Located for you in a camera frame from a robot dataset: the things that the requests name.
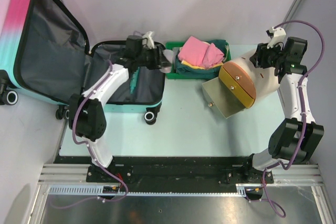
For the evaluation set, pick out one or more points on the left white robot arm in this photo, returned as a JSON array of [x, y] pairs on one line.
[[125, 76]]

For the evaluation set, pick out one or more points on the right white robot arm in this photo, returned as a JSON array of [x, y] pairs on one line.
[[297, 137]]

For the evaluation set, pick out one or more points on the clear plastic bottle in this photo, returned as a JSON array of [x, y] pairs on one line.
[[168, 61]]

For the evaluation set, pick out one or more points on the dark green shorts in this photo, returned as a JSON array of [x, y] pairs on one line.
[[199, 73]]

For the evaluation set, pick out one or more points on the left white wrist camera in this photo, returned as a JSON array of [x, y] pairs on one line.
[[147, 40]]

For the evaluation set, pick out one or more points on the teal tube bottle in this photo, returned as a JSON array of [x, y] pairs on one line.
[[134, 80]]

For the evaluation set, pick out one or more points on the yellow towel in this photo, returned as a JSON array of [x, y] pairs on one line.
[[200, 67]]

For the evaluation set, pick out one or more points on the pink cloth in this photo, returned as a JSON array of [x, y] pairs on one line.
[[200, 53]]

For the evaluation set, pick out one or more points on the white cylinder with orange-yellow face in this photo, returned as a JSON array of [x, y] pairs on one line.
[[239, 86]]

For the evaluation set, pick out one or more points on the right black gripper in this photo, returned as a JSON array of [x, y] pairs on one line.
[[258, 59]]

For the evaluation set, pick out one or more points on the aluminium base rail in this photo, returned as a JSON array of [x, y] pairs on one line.
[[174, 176]]

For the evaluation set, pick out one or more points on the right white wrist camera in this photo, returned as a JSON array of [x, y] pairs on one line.
[[276, 35]]

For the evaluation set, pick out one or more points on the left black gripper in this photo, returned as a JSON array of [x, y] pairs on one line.
[[161, 61]]

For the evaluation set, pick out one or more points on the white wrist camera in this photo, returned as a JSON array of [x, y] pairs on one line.
[[276, 35], [147, 40]]

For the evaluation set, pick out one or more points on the pink and teal kids suitcase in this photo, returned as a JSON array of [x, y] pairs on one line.
[[45, 53]]

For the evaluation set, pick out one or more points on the green plastic tray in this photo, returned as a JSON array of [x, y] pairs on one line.
[[172, 72]]

